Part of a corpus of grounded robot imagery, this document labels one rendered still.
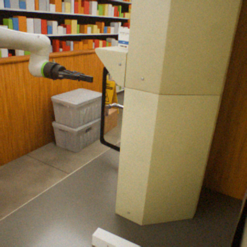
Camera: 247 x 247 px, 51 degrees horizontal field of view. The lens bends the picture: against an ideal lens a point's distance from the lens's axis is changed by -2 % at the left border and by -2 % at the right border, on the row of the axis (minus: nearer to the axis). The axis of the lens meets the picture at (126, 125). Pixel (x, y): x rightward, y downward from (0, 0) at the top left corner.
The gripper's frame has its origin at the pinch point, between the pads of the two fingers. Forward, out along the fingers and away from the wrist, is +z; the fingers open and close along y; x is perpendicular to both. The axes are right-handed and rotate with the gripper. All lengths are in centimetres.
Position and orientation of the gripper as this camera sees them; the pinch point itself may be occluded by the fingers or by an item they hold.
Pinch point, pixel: (86, 78)
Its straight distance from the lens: 134.8
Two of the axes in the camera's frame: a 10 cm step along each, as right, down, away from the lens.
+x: -0.9, 9.2, 3.8
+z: 8.6, 2.6, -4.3
